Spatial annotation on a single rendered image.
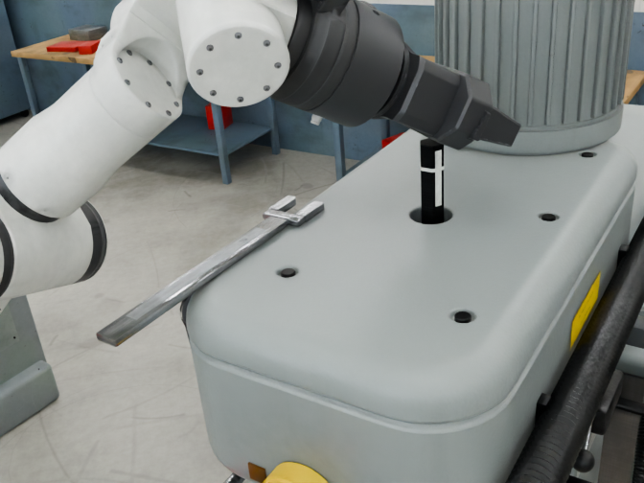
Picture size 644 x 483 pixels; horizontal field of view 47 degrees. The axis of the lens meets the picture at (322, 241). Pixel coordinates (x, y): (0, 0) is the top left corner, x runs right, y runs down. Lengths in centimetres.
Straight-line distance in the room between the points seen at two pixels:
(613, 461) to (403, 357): 79
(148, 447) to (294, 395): 286
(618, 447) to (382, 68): 81
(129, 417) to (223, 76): 312
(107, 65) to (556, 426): 40
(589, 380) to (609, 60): 33
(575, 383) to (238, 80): 34
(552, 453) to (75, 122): 40
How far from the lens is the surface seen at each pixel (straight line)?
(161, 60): 58
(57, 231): 62
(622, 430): 120
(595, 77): 79
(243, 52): 47
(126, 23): 56
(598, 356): 64
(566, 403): 59
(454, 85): 58
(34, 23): 799
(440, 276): 57
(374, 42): 54
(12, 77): 813
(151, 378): 374
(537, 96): 77
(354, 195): 70
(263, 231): 63
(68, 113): 56
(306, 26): 52
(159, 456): 330
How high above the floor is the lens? 218
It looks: 28 degrees down
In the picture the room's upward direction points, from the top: 5 degrees counter-clockwise
